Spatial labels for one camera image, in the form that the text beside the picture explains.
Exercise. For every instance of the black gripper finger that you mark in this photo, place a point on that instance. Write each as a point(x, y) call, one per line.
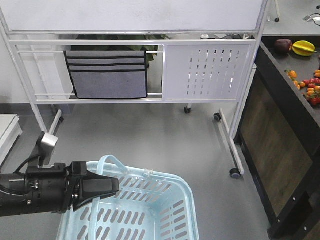
point(92, 186)

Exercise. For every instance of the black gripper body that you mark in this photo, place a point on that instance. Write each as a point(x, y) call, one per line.
point(56, 189)

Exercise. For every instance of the light blue plastic basket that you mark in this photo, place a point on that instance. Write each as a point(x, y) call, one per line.
point(150, 205)

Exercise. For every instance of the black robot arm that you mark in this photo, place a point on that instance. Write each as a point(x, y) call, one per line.
point(13, 192)

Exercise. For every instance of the white metal shelving unit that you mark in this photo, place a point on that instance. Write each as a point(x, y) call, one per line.
point(10, 130)

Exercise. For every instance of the grey fabric pocket organiser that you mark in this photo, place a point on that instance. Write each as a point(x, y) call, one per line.
point(108, 75)

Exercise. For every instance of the white rolling whiteboard stand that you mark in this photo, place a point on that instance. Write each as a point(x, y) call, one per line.
point(198, 51)

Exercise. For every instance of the dark wooden display counter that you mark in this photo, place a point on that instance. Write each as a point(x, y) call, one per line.
point(279, 134)

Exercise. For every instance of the dark purple fruit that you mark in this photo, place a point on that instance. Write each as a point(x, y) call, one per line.
point(283, 46)

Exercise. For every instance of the yellow starfruit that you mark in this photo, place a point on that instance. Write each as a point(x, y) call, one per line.
point(303, 48)

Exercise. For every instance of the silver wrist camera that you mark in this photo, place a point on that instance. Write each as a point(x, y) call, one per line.
point(46, 144)

